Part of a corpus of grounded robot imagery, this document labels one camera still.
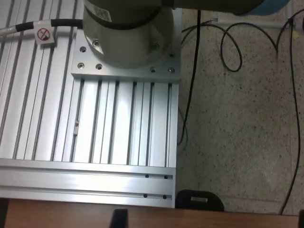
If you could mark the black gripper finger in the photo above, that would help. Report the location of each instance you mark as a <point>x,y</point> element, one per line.
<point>118,219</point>
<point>301,219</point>

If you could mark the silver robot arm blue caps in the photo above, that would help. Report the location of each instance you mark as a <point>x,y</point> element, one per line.
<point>128,35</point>

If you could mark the black plastic block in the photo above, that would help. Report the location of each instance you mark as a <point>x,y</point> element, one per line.
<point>187,202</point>

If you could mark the small metal slot nut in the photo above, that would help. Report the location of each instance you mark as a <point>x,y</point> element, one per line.
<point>76,128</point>

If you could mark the aluminium profile robot table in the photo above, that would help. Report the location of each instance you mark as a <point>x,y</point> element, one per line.
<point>118,118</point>

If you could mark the yellow tape piece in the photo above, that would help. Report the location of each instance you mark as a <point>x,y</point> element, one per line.
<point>295,34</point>

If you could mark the white warning label tag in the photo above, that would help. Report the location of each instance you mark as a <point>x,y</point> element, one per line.
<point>44,35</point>

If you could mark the aluminium robot mount plate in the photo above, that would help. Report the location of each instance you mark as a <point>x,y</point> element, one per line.
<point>118,72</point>

